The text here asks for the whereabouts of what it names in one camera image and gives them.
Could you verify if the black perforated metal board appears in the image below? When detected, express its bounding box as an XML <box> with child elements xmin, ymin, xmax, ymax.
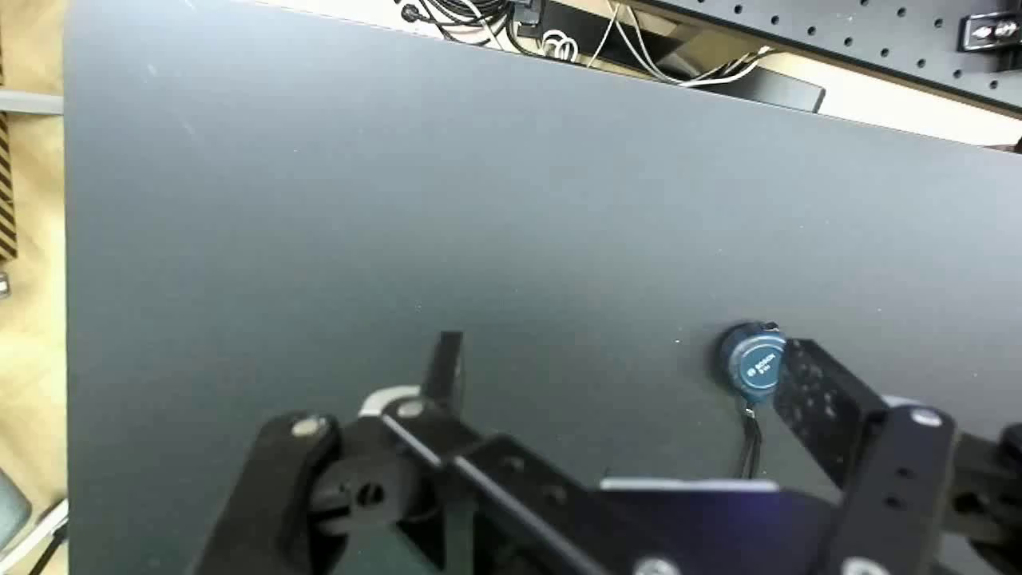
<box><xmin>648</xmin><ymin>0</ymin><xmax>1022</xmax><ymax>113</ymax></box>

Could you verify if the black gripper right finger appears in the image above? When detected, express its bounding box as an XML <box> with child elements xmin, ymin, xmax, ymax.
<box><xmin>770</xmin><ymin>335</ymin><xmax>1022</xmax><ymax>575</ymax></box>

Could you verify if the white cable bundle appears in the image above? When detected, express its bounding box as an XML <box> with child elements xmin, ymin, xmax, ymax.
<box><xmin>582</xmin><ymin>0</ymin><xmax>781</xmax><ymax>92</ymax></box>

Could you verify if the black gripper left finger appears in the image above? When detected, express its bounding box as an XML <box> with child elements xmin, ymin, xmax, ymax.
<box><xmin>188</xmin><ymin>328</ymin><xmax>618</xmax><ymax>575</ymax></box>

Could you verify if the black cable bundle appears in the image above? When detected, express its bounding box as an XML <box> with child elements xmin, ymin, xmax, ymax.
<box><xmin>390</xmin><ymin>0</ymin><xmax>584</xmax><ymax>64</ymax></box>

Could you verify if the grey metal bar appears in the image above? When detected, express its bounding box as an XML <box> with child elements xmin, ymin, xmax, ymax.
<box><xmin>0</xmin><ymin>85</ymin><xmax>68</xmax><ymax>118</ymax></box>

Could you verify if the grey rounded base object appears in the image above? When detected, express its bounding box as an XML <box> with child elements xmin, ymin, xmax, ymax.
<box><xmin>0</xmin><ymin>466</ymin><xmax>69</xmax><ymax>575</ymax></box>

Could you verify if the black flat power brick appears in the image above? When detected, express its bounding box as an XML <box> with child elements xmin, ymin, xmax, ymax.
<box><xmin>727</xmin><ymin>69</ymin><xmax>829</xmax><ymax>115</ymax></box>

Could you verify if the black ribbed strip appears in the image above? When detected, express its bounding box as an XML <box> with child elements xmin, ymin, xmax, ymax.
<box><xmin>0</xmin><ymin>106</ymin><xmax>23</xmax><ymax>269</ymax></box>

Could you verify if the black metal clamp bracket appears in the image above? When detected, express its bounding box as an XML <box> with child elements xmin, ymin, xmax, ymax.
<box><xmin>957</xmin><ymin>5</ymin><xmax>1022</xmax><ymax>55</ymax></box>

